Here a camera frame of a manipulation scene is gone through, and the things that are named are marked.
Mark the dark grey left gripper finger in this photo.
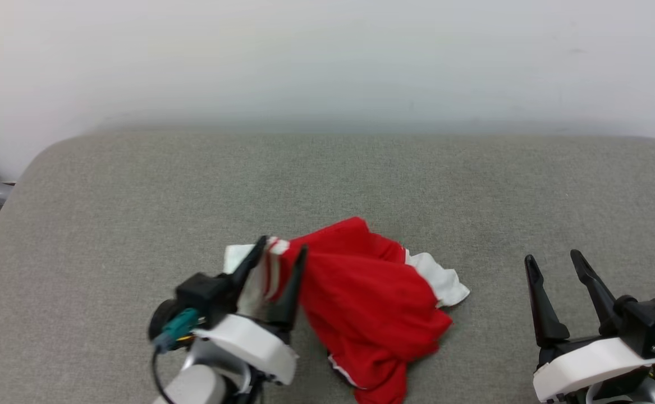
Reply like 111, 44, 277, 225
227, 236, 268, 296
265, 245, 308, 329

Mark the red garment with white sleeves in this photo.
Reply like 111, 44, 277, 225
223, 217, 471, 404

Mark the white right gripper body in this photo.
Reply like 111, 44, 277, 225
533, 335, 655, 404

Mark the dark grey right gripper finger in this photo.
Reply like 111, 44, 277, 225
570, 249, 623, 336
524, 255, 571, 348

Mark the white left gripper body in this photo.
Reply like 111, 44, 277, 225
194, 314, 299, 385

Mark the teal left camera connector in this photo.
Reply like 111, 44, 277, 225
153, 308, 200, 352

